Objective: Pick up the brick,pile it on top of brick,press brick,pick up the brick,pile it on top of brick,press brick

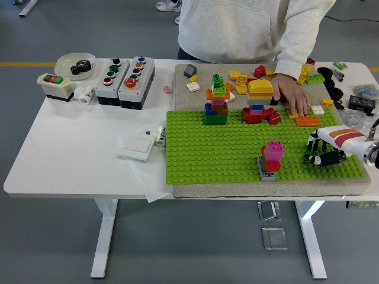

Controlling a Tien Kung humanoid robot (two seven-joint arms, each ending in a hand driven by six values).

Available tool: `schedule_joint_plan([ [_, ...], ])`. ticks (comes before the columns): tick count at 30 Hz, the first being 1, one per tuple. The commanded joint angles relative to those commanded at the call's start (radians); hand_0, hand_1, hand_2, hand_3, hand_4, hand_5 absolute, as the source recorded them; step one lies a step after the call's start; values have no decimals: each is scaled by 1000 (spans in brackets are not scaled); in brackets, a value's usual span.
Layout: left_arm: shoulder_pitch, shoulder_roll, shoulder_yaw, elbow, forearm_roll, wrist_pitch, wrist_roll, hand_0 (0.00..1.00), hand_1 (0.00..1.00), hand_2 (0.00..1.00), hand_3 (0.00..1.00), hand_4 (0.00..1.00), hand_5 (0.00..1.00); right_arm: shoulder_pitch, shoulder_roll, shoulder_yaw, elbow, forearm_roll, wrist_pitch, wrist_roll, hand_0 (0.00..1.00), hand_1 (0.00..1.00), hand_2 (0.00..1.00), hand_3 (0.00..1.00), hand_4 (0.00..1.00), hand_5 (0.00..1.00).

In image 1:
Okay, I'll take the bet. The black electronic device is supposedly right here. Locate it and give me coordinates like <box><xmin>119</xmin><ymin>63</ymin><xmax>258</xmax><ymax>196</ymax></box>
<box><xmin>348</xmin><ymin>94</ymin><xmax>377</xmax><ymax>116</ymax></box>

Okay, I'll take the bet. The large red brick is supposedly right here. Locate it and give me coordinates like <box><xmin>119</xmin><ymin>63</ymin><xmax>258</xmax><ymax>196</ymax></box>
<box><xmin>265</xmin><ymin>106</ymin><xmax>282</xmax><ymax>125</ymax></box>

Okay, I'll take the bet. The white red-green switch box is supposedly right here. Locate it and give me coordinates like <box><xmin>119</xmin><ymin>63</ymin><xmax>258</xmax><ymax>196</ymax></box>
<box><xmin>37</xmin><ymin>72</ymin><xmax>75</xmax><ymax>102</ymax></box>

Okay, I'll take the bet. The three-button control box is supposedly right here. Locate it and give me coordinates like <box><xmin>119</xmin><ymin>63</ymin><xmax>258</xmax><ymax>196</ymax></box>
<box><xmin>94</xmin><ymin>58</ymin><xmax>131</xmax><ymax>107</ymax></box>

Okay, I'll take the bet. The black floor cable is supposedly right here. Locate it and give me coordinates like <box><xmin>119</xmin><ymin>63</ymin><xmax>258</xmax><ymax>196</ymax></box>
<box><xmin>325</xmin><ymin>14</ymin><xmax>379</xmax><ymax>23</ymax></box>

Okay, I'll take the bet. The white paper sheet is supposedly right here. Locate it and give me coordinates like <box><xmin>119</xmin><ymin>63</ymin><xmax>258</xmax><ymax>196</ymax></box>
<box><xmin>115</xmin><ymin>127</ymin><xmax>175</xmax><ymax>204</ymax></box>

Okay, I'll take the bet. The grey sloped brick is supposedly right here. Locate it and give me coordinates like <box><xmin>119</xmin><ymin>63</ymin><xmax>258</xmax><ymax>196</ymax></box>
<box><xmin>183</xmin><ymin>63</ymin><xmax>198</xmax><ymax>78</ymax></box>

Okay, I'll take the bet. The person's left hand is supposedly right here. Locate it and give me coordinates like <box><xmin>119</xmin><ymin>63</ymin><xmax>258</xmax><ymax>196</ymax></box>
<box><xmin>271</xmin><ymin>73</ymin><xmax>311</xmax><ymax>117</ymax></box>

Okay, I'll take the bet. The white table foot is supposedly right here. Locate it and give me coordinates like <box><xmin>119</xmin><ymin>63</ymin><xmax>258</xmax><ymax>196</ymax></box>
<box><xmin>13</xmin><ymin>0</ymin><xmax>40</xmax><ymax>17</ymax></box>

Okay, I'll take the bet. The white bowl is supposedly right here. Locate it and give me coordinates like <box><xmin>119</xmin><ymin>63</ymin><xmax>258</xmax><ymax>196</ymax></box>
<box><xmin>54</xmin><ymin>52</ymin><xmax>97</xmax><ymax>81</ymax></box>

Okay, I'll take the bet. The white pipe tee fitting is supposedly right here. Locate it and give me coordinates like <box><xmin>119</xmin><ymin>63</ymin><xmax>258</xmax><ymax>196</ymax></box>
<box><xmin>73</xmin><ymin>85</ymin><xmax>96</xmax><ymax>105</ymax></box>

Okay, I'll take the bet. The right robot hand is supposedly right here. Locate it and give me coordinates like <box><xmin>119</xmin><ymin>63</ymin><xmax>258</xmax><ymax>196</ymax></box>
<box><xmin>304</xmin><ymin>124</ymin><xmax>371</xmax><ymax>167</ymax></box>

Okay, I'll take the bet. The black gear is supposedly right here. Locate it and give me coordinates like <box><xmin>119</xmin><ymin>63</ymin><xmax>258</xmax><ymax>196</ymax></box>
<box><xmin>70</xmin><ymin>59</ymin><xmax>93</xmax><ymax>77</ymax></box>

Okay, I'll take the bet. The green studded baseplate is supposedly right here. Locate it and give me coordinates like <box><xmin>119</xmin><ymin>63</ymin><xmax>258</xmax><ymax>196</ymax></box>
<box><xmin>165</xmin><ymin>109</ymin><xmax>367</xmax><ymax>186</ymax></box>

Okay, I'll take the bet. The desk control panel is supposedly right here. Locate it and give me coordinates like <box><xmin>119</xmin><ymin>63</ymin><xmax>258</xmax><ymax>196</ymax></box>
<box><xmin>345</xmin><ymin>200</ymin><xmax>379</xmax><ymax>209</ymax></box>

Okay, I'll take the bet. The metal hand tool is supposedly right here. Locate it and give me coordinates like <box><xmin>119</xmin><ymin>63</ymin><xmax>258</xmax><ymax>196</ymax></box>
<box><xmin>330</xmin><ymin>67</ymin><xmax>345</xmax><ymax>83</ymax></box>

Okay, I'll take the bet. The red-based yellow-domed brick tower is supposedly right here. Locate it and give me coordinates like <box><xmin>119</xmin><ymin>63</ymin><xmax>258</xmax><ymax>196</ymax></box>
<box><xmin>242</xmin><ymin>79</ymin><xmax>275</xmax><ymax>125</ymax></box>

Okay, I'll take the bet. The pink square brick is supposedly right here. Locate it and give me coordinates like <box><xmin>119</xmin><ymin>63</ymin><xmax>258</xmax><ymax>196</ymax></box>
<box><xmin>263</xmin><ymin>150</ymin><xmax>282</xmax><ymax>163</ymax></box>
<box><xmin>264</xmin><ymin>141</ymin><xmax>285</xmax><ymax>159</ymax></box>

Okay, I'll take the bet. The green-based multicolour brick tower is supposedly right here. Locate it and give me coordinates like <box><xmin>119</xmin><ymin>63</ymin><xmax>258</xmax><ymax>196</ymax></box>
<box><xmin>204</xmin><ymin>73</ymin><xmax>232</xmax><ymax>127</ymax></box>

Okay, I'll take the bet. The metal floor socket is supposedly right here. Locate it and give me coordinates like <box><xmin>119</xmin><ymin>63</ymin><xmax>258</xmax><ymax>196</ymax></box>
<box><xmin>256</xmin><ymin>200</ymin><xmax>282</xmax><ymax>222</ymax></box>
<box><xmin>261</xmin><ymin>226</ymin><xmax>288</xmax><ymax>251</ymax></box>

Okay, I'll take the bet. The white table leg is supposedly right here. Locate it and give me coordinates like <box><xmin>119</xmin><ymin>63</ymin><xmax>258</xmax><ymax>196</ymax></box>
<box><xmin>90</xmin><ymin>198</ymin><xmax>119</xmax><ymax>279</ymax></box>
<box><xmin>294</xmin><ymin>200</ymin><xmax>328</xmax><ymax>280</ymax></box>

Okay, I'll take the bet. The grey square brick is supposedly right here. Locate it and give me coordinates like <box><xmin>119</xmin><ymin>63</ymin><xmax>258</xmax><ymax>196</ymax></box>
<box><xmin>256</xmin><ymin>156</ymin><xmax>277</xmax><ymax>182</ymax></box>

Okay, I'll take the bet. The grey-brown mat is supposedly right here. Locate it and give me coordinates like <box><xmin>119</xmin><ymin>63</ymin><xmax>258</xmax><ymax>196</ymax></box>
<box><xmin>172</xmin><ymin>62</ymin><xmax>372</xmax><ymax>199</ymax></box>

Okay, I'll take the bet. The white wall switch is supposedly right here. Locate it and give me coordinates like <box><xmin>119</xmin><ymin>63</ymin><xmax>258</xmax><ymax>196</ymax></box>
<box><xmin>117</xmin><ymin>135</ymin><xmax>156</xmax><ymax>162</ymax></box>

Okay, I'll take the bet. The person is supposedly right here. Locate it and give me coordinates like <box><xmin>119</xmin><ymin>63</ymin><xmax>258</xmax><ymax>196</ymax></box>
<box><xmin>156</xmin><ymin>0</ymin><xmax>182</xmax><ymax>25</ymax></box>
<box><xmin>176</xmin><ymin>0</ymin><xmax>337</xmax><ymax>117</ymax></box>

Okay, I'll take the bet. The plastic bag of blue parts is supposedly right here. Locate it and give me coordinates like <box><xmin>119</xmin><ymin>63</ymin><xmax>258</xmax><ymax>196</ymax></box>
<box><xmin>352</xmin><ymin>83</ymin><xmax>379</xmax><ymax>98</ymax></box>

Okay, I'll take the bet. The clear bag of screws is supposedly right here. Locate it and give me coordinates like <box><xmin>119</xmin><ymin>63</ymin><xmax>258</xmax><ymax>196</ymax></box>
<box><xmin>337</xmin><ymin>108</ymin><xmax>372</xmax><ymax>131</ymax></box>

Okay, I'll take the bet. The red square brick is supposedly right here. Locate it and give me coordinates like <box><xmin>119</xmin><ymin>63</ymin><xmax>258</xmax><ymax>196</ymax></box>
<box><xmin>260</xmin><ymin>145</ymin><xmax>282</xmax><ymax>173</ymax></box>

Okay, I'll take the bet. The white printed tube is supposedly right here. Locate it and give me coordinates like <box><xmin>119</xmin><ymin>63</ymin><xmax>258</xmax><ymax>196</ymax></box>
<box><xmin>155</xmin><ymin>125</ymin><xmax>166</xmax><ymax>147</ymax></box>

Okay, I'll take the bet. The emergency-stop button control box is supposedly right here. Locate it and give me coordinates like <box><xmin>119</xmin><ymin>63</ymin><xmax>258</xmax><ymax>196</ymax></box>
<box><xmin>117</xmin><ymin>56</ymin><xmax>156</xmax><ymax>111</ymax></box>

